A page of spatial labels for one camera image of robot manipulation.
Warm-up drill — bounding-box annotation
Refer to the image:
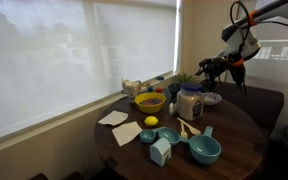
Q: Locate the medium teal measuring cup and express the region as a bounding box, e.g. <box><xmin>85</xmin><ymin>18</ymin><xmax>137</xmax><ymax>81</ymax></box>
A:
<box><xmin>157</xmin><ymin>127</ymin><xmax>182</xmax><ymax>147</ymax></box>

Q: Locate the narrow white roller blind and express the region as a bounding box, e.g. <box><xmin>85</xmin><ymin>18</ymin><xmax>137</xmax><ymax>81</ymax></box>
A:
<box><xmin>227</xmin><ymin>0</ymin><xmax>288</xmax><ymax>86</ymax></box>

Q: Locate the dark upholstered chair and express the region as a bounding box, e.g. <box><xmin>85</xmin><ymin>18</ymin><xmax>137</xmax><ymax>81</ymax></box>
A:
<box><xmin>200</xmin><ymin>79</ymin><xmax>285</xmax><ymax>131</ymax></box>

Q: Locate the yellow bowl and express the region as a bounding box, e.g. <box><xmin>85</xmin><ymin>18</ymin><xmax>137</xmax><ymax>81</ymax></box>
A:
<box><xmin>134</xmin><ymin>92</ymin><xmax>167</xmax><ymax>115</ymax></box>

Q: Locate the small white dispenser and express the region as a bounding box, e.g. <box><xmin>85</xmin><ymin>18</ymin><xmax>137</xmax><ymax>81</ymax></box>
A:
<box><xmin>169</xmin><ymin>101</ymin><xmax>179</xmax><ymax>117</ymax></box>

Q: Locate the wooden spoon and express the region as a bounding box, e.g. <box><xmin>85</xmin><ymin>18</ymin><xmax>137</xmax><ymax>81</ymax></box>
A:
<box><xmin>176</xmin><ymin>117</ymin><xmax>202</xmax><ymax>136</ymax></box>

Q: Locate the large teal measuring cup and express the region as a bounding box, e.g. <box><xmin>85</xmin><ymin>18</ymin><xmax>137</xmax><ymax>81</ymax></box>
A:
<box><xmin>180</xmin><ymin>125</ymin><xmax>223</xmax><ymax>166</ymax></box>

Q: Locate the wooden fork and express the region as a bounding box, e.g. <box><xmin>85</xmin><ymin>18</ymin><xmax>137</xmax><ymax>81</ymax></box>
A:
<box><xmin>179</xmin><ymin>121</ymin><xmax>189</xmax><ymax>139</ymax></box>

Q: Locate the clear jar of rice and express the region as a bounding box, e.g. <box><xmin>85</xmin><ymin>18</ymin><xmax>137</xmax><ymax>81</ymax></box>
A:
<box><xmin>176</xmin><ymin>82</ymin><xmax>205</xmax><ymax>122</ymax></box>

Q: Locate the dark blue bowl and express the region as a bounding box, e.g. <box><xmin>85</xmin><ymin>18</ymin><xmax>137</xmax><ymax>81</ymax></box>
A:
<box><xmin>167</xmin><ymin>82</ymin><xmax>184</xmax><ymax>99</ymax></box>

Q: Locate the white paper napkin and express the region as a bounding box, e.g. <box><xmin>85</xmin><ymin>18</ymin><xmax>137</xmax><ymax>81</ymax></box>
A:
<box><xmin>111</xmin><ymin>121</ymin><xmax>144</xmax><ymax>147</ymax></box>
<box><xmin>97</xmin><ymin>110</ymin><xmax>130</xmax><ymax>127</ymax></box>

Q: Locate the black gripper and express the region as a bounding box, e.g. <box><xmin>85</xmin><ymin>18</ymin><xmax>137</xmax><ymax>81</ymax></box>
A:
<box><xmin>194</xmin><ymin>57</ymin><xmax>236</xmax><ymax>93</ymax></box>

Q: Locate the small green plant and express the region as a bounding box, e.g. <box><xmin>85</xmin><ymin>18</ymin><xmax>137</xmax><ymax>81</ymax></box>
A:
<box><xmin>172</xmin><ymin>72</ymin><xmax>194</xmax><ymax>84</ymax></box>

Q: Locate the yellow lemon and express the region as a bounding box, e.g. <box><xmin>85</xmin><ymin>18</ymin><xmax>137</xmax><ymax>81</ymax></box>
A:
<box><xmin>144</xmin><ymin>116</ymin><xmax>160</xmax><ymax>128</ymax></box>

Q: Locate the black white patterned plate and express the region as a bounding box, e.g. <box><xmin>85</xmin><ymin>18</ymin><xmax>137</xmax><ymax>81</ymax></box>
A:
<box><xmin>203</xmin><ymin>91</ymin><xmax>223</xmax><ymax>107</ymax></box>

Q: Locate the wide white roller blind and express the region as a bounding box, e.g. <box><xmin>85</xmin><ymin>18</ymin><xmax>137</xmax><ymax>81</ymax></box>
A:
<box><xmin>0</xmin><ymin>0</ymin><xmax>178</xmax><ymax>144</ymax></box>

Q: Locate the teal white toy carton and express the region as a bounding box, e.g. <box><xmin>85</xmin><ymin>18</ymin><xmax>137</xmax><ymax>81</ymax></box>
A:
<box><xmin>149</xmin><ymin>137</ymin><xmax>172</xmax><ymax>168</ymax></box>

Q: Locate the small teal measuring cup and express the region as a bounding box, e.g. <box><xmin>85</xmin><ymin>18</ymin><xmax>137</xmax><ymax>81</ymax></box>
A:
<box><xmin>139</xmin><ymin>127</ymin><xmax>165</xmax><ymax>145</ymax></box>

